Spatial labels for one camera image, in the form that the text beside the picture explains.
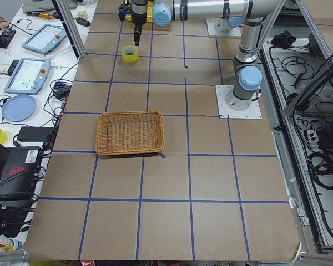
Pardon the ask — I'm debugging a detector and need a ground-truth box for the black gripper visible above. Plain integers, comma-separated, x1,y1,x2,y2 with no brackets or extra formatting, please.
132,12,147,46

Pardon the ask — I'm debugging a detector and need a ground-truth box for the yellow packing tape roll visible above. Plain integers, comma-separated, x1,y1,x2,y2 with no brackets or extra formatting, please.
121,45,139,63

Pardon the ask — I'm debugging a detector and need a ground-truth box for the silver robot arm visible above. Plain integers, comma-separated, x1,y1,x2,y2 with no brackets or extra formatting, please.
152,1,283,111
130,0,148,47

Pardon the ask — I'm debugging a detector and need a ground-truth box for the yellow woven tray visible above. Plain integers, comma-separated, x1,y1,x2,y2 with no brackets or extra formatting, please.
126,2,173,29

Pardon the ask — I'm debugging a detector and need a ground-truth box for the white lidded cup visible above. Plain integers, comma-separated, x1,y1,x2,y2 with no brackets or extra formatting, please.
76,6,88,20

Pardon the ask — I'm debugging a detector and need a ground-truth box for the blue teach pendant far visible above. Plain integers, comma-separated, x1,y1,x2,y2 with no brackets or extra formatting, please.
22,24,67,54

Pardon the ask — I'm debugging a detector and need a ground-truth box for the blue teach pendant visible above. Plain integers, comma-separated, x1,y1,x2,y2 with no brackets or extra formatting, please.
4,58,51,95
22,24,67,54

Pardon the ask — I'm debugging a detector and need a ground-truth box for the brown wicker basket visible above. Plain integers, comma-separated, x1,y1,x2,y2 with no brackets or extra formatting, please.
95,111,165,156

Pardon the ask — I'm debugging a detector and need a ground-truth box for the blue teach pendant near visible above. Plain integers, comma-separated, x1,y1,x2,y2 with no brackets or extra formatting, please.
4,58,51,95

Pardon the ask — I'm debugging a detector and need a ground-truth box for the blue plastic plate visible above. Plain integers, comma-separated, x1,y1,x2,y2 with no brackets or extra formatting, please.
2,95,37,122

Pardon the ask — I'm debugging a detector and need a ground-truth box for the black power adapter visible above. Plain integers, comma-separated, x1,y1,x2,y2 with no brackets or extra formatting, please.
14,126,53,142

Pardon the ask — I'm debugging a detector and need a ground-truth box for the black computer box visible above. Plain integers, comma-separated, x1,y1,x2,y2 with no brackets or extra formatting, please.
0,144,43,201

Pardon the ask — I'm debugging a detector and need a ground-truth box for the aluminium frame post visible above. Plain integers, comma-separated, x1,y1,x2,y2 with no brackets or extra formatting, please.
52,0,86,58

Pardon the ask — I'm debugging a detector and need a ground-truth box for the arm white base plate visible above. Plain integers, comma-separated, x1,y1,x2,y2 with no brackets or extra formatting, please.
215,85,262,119
206,17,244,39

